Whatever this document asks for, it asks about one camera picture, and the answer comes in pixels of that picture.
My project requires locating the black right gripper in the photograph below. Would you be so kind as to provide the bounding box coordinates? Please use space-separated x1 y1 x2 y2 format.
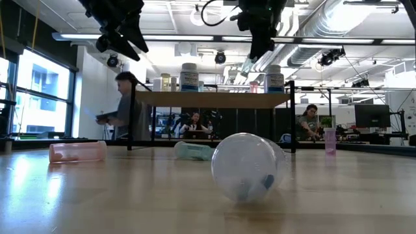
239 0 289 61

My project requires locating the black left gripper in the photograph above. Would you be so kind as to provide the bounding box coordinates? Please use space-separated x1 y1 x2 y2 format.
77 0 150 62

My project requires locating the large white medicine bottle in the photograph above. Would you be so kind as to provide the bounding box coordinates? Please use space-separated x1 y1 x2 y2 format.
179 62 200 93
263 64 286 95

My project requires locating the pale green pill bottle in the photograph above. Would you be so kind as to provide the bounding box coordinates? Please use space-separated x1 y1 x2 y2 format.
161 73 172 93

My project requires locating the pink pill bottle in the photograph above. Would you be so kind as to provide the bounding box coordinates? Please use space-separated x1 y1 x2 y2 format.
323 127 337 157

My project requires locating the clear bottle with blue pills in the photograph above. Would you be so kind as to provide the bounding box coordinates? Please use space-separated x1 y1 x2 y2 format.
210 132 289 205

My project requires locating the long ceiling light strip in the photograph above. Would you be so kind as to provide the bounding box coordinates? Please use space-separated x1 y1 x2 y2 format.
51 32 416 46

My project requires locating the black ceiling spotlight cluster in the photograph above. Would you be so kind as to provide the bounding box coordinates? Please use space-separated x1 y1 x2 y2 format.
352 77 371 88
318 47 346 68

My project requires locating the person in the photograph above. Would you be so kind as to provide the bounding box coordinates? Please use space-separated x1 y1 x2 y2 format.
95 71 153 142
295 103 321 141
178 112 211 140

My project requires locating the dark laptop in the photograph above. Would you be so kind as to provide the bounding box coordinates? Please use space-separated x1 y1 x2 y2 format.
95 110 120 125

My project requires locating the large window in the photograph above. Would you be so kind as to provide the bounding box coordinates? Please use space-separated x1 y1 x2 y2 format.
0 48 76 139

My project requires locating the black computer monitor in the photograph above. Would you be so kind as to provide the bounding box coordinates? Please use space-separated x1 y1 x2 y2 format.
354 103 392 129

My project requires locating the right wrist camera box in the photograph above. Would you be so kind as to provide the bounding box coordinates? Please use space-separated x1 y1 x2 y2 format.
229 11 251 33

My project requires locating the silver ventilation duct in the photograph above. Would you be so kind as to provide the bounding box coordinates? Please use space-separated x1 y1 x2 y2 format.
286 0 383 68

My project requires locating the wooden shelf black metal frame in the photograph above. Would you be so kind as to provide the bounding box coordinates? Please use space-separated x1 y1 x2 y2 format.
127 78 297 154

